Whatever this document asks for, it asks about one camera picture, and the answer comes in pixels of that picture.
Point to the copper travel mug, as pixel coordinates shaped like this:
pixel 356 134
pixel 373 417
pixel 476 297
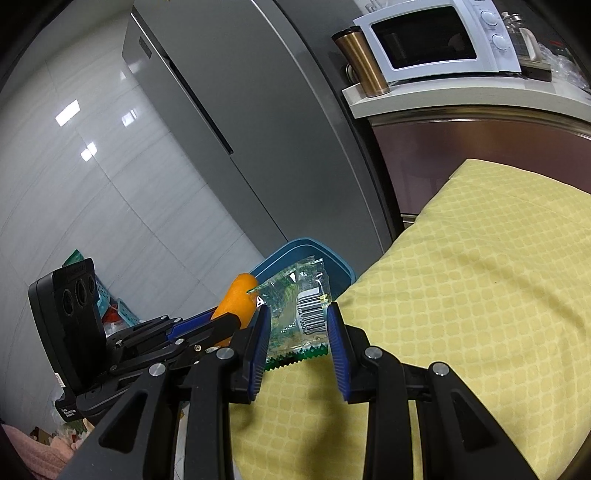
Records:
pixel 364 64

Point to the blue plastic waste bin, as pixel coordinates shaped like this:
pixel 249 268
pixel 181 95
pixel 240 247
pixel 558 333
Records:
pixel 295 247

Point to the white microwave oven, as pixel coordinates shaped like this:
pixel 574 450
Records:
pixel 494 57

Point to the clear plastic bags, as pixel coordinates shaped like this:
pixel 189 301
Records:
pixel 565 64

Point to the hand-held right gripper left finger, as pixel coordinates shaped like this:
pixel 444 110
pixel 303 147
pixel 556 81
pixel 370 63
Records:
pixel 257 355

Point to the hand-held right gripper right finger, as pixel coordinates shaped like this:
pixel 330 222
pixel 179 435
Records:
pixel 340 355

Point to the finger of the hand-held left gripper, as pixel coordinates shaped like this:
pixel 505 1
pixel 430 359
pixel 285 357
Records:
pixel 207 333
pixel 191 325

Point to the white kitchen countertop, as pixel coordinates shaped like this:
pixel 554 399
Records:
pixel 461 92

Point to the grey refrigerator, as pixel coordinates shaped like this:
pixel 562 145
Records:
pixel 258 92

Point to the brown cabinet with white top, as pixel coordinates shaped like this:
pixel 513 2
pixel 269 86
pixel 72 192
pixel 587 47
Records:
pixel 415 152

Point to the clear green snack wrapper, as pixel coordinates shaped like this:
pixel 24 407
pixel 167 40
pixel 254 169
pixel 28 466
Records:
pixel 286 300

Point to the orange carrot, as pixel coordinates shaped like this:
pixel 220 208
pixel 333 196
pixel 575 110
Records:
pixel 240 295

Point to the green plastic crate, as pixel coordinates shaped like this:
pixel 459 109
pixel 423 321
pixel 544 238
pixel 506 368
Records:
pixel 104 295

